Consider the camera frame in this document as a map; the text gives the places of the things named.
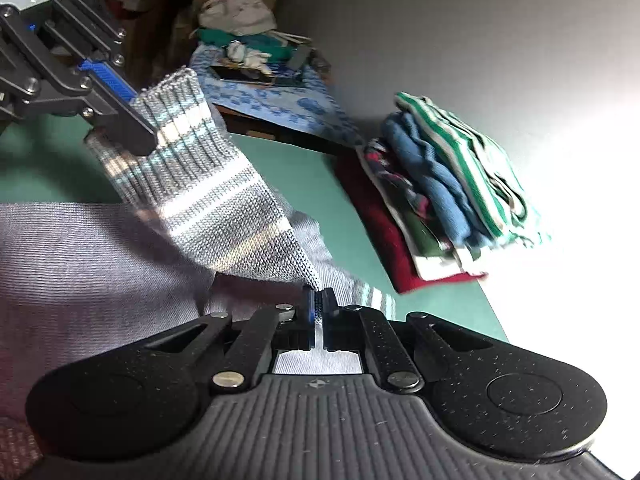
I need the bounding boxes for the dark green garment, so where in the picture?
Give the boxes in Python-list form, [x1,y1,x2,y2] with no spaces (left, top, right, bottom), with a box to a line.
[400,205,453,256]

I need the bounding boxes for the green cloth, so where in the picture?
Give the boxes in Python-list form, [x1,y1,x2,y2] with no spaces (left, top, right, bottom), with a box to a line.
[197,27,296,61]

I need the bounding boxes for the grey knit sweater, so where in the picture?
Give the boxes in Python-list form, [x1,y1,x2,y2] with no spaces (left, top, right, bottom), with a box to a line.
[0,66,398,480]

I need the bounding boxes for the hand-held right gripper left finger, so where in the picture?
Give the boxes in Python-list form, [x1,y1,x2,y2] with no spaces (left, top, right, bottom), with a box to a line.
[142,285,317,395]

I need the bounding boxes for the multicoloured printed garment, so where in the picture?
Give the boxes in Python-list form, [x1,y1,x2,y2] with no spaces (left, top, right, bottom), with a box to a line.
[362,137,431,221]

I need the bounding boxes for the stack of folded clothes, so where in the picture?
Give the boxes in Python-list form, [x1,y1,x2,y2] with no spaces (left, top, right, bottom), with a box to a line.
[334,152,488,295]
[357,145,488,281]

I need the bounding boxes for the white gloves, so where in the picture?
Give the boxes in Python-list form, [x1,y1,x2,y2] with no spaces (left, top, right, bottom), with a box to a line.
[225,42,273,73]

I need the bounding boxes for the white cloth bag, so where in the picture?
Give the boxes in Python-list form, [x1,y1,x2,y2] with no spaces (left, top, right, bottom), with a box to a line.
[199,0,277,36]

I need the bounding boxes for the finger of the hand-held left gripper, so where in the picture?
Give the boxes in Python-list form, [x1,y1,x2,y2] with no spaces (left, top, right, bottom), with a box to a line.
[44,0,139,106]
[0,4,162,157]

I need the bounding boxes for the blue sweater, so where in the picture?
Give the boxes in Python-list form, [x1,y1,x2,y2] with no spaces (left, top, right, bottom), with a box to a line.
[382,110,501,251]

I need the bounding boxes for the green white striped shirt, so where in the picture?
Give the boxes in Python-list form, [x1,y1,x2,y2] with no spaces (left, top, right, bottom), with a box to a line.
[395,91,551,250]

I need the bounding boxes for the blue floral cloth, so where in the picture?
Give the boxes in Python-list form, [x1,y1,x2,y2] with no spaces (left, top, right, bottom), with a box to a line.
[190,42,363,146]

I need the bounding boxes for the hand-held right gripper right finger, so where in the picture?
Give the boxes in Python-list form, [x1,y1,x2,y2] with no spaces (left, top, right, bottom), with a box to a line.
[322,287,497,396]

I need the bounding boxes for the dark grey box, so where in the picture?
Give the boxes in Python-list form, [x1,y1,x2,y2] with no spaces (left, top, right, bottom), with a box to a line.
[286,44,315,70]

